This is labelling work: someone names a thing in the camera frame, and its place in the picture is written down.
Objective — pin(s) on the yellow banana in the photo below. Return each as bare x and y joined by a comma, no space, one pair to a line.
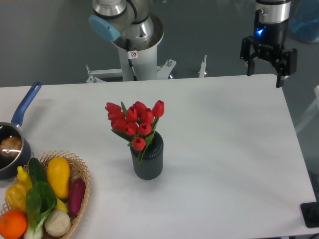
60,205

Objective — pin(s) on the blue handled saucepan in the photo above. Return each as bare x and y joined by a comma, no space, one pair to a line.
8,165

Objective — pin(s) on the red tulip bouquet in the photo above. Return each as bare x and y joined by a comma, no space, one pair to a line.
136,124

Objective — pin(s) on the black device at edge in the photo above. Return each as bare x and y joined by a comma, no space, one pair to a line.
310,212

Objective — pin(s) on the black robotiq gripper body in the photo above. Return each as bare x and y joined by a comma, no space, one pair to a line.
269,40

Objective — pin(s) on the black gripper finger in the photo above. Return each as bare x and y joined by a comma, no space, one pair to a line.
248,52
285,63

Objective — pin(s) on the dark green cucumber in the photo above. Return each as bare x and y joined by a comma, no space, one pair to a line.
36,171

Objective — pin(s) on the yellow squash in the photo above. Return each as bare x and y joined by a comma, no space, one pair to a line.
58,176

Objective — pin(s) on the orange fruit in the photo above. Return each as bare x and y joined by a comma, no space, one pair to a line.
13,224

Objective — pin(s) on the dark grey ribbed vase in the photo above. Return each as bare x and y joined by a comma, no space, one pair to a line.
151,164

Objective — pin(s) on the yellow bell pepper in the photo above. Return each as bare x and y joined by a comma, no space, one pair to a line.
16,197

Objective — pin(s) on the green bok choy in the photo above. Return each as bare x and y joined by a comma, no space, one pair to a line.
40,201

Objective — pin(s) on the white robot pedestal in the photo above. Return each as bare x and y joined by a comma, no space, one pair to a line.
138,51

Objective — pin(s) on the purple eggplant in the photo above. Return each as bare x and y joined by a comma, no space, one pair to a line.
76,195

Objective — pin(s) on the small yellow gourd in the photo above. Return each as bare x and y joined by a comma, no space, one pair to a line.
24,178

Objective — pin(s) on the blue transparent container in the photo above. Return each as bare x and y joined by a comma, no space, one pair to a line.
305,21

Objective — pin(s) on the woven wicker basket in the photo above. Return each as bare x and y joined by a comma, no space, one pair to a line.
78,169

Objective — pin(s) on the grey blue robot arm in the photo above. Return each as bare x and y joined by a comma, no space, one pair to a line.
122,13

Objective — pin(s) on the brown bread roll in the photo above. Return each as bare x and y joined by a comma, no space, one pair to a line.
10,147

